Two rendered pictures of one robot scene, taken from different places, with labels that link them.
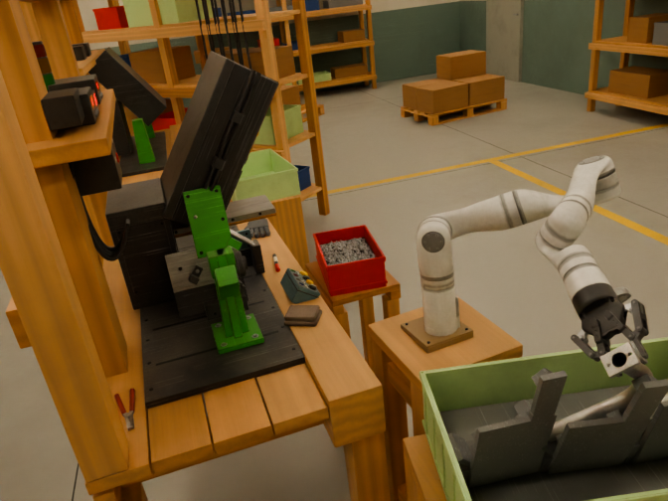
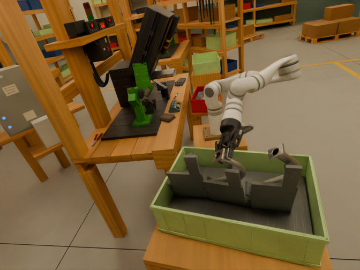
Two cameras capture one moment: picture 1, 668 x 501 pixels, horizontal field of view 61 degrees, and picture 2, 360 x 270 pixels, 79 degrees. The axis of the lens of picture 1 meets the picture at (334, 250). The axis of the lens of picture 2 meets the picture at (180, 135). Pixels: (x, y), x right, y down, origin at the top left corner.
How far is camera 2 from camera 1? 66 cm
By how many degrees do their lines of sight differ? 25
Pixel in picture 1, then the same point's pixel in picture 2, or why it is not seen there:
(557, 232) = (231, 91)
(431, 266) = (209, 104)
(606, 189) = (289, 73)
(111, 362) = (99, 123)
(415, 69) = (317, 15)
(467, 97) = (336, 29)
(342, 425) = (158, 161)
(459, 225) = (225, 85)
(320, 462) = not seen: hidden behind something
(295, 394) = (145, 145)
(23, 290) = (36, 91)
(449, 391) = not seen: hidden behind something
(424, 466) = not seen: hidden behind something
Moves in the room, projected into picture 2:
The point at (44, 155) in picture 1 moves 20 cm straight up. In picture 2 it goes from (61, 44) to (44, 7)
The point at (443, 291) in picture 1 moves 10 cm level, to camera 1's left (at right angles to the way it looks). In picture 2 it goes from (214, 115) to (199, 115)
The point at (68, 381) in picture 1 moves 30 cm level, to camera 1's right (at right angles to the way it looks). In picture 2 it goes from (57, 124) to (96, 127)
